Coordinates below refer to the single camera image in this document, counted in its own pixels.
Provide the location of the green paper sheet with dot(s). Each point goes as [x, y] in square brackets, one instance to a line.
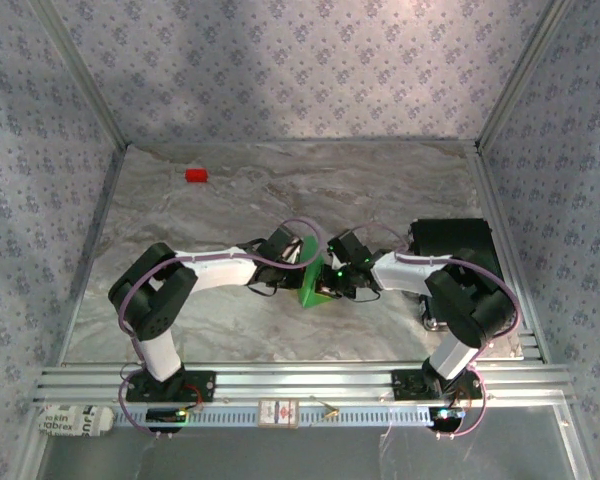
[312, 295]

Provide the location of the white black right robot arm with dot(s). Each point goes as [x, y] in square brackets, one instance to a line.
[405, 275]

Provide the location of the black case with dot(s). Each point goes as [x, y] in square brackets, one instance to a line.
[450, 230]

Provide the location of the small brass hook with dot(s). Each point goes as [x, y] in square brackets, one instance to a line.
[331, 413]

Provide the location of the red block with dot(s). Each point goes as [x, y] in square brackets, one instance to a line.
[196, 175]

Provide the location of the small white label card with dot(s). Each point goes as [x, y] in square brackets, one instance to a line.
[278, 413]

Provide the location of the white printed paper roll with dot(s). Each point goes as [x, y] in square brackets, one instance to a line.
[70, 421]

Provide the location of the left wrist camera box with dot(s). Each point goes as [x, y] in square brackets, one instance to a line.
[280, 242]

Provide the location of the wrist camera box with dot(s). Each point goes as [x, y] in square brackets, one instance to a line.
[347, 245]
[280, 242]

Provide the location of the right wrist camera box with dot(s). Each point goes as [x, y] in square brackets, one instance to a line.
[347, 245]

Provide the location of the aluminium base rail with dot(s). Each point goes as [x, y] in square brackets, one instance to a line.
[305, 382]

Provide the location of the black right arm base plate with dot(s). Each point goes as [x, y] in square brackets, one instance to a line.
[405, 385]

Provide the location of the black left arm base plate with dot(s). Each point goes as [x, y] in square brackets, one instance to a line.
[205, 386]

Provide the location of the aluminium side rail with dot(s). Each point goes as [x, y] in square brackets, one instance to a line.
[94, 250]
[492, 200]

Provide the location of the aluminium frame post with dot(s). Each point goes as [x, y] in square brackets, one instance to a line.
[85, 75]
[519, 75]

